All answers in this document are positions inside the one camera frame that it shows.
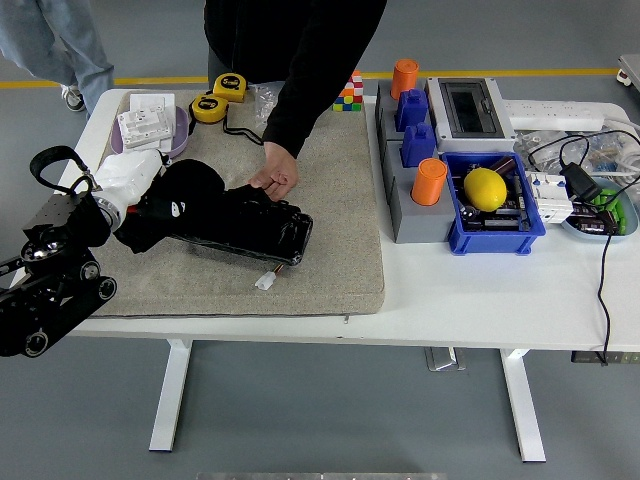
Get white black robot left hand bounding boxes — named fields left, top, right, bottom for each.
left=93, top=148, right=189, bottom=221

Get person's left hand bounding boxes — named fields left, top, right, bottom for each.
left=248, top=141, right=300, bottom=203

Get black glossy panel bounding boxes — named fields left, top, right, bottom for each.
left=164, top=183, right=314, bottom=266

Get black rag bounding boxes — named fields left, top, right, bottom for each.
left=113, top=158, right=236, bottom=255

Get white socket with raised back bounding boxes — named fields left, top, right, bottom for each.
left=117, top=106, right=175, bottom=149

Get purple tray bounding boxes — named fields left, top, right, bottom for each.
left=109, top=104, right=191, bottom=160

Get clear plastic bag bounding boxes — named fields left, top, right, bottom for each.
left=248, top=82, right=286, bottom=134

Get flat white socket plate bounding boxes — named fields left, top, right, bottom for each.
left=129, top=92, right=177, bottom=121

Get yellow tape measure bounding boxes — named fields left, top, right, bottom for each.
left=188, top=93, right=265, bottom=147
left=212, top=72, right=249, bottom=104

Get colourful puzzle cube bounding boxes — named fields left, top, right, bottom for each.
left=333, top=69, right=364, bottom=113

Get grey base block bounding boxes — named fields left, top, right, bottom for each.
left=383, top=139, right=457, bottom=245
left=374, top=78, right=436, bottom=146

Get grey-brown mat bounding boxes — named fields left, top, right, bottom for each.
left=92, top=88, right=386, bottom=319

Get blue block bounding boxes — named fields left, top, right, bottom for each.
left=401, top=122, right=439, bottom=169
left=396, top=88, right=431, bottom=134

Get orange cylinder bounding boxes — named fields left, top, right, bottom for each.
left=410, top=158, right=449, bottom=206
left=390, top=58, right=421, bottom=101

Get white electrical distribution box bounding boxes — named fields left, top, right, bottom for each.
left=425, top=76, right=519, bottom=154

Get yellow lemon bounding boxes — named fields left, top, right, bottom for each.
left=463, top=167, right=509, bottom=211

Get brown capacitor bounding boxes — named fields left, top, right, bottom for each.
left=488, top=155, right=517, bottom=177
left=572, top=203, right=620, bottom=235

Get blue plastic bin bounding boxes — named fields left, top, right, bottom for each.
left=439, top=151, right=547, bottom=256

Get white table leg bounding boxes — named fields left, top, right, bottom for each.
left=499, top=348, right=547, bottom=464
left=148, top=339, right=194, bottom=453

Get clear bags of small parts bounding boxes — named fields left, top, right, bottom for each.
left=514, top=128, right=640, bottom=176

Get white circuit breaker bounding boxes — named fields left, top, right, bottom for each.
left=524, top=170, right=575, bottom=225

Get white power strip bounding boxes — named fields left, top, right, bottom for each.
left=502, top=99, right=607, bottom=132

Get green plastic pieces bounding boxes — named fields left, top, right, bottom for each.
left=592, top=188, right=632, bottom=236

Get light blue bowl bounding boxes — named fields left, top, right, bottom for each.
left=560, top=175, right=639, bottom=244

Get black table control box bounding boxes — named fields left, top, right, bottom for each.
left=571, top=351, right=640, bottom=366

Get grey cart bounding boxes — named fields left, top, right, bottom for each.
left=616, top=53, right=640, bottom=92

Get white connector with wires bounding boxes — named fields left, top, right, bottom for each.
left=254, top=263, right=286, bottom=291

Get grey metal bracket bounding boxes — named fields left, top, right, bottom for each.
left=424, top=347, right=467, bottom=372

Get black power adapter with cord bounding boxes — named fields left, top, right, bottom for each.
left=527, top=129, right=640, bottom=367

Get white cable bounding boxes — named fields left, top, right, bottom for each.
left=604, top=117, right=640, bottom=176

